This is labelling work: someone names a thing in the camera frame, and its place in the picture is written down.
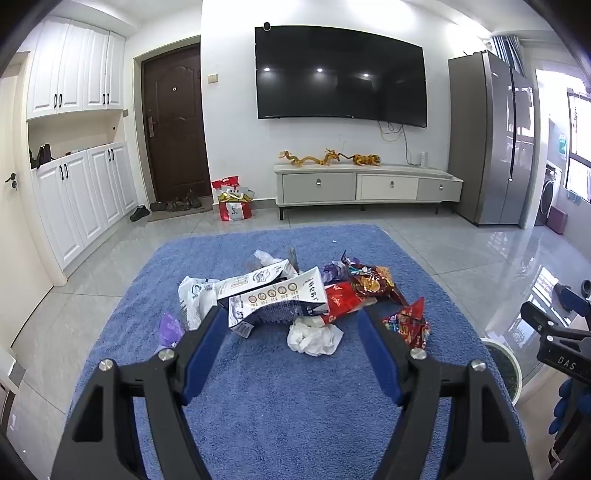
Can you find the red triangular snack packet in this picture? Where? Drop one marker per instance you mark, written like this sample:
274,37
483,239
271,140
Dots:
408,325

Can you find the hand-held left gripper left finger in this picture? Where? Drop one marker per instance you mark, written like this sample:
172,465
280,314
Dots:
203,360

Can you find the white interior door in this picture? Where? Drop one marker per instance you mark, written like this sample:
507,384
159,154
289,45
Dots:
18,240

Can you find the dark handbag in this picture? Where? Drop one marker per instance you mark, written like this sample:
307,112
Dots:
42,157

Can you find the blue striped curtain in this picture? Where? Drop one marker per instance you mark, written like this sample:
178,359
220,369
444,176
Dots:
508,50

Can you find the golden dragon figurine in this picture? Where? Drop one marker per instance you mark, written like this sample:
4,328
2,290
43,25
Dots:
304,159

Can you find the dark brown entrance door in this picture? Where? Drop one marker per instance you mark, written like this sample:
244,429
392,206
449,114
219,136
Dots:
175,129

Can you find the grey double door refrigerator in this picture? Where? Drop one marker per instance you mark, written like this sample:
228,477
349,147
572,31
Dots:
485,138

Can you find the white milk carton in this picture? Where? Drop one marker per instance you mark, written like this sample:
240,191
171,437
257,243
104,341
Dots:
249,281
281,304

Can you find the white round trash bin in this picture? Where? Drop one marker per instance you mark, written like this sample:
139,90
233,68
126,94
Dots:
501,364

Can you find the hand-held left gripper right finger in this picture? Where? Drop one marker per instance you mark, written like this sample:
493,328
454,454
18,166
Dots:
378,360

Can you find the blue shaggy rug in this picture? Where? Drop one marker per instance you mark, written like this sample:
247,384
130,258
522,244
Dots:
277,406

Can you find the white base cabinet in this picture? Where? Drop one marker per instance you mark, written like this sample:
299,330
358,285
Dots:
78,207

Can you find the red white shopping bag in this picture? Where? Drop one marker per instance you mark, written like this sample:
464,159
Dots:
235,210

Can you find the dark slipper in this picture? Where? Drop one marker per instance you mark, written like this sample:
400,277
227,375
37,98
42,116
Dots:
585,288
570,299

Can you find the bright window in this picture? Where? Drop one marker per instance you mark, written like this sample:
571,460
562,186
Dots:
579,138

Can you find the brown doormat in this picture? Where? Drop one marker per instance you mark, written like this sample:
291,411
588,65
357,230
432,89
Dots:
203,210

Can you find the grey washing machine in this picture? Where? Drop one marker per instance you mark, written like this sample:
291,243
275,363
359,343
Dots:
548,194

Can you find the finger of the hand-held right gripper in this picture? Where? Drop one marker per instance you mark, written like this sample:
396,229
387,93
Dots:
538,316

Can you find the white wall cabinet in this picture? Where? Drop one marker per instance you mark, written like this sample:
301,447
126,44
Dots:
74,64

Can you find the purple box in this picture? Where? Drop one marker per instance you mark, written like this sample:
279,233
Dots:
556,220

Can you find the golden tiger figurine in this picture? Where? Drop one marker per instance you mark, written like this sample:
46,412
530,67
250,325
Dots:
367,159

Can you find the red paper bag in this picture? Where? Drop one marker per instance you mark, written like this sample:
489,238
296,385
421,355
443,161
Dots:
226,182

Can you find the dark red snack packet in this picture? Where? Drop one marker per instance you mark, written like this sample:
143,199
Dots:
374,281

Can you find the black shoe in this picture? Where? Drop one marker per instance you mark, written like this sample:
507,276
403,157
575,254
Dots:
140,213

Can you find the teal hanging item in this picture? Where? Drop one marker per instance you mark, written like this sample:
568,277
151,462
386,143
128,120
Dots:
563,146

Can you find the brown shoe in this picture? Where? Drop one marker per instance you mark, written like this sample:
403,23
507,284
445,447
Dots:
178,204
159,206
194,200

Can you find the white plastic bag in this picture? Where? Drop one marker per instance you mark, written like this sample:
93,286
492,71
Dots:
196,300

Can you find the person's right hand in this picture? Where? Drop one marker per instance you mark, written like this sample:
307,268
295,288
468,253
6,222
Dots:
561,406

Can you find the purple wrapper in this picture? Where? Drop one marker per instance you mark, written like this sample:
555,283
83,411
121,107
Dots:
170,330
334,271

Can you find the red white snack packet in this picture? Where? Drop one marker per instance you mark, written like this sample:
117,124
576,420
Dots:
344,300

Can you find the white tissue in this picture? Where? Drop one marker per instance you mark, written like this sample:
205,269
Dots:
314,337

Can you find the clear plastic wrapper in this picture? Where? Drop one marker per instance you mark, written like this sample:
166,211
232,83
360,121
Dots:
264,258

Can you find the black wall television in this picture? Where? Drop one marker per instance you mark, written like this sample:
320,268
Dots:
341,74

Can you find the grey white television stand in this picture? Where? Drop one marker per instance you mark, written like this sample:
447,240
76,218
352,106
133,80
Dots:
318,184

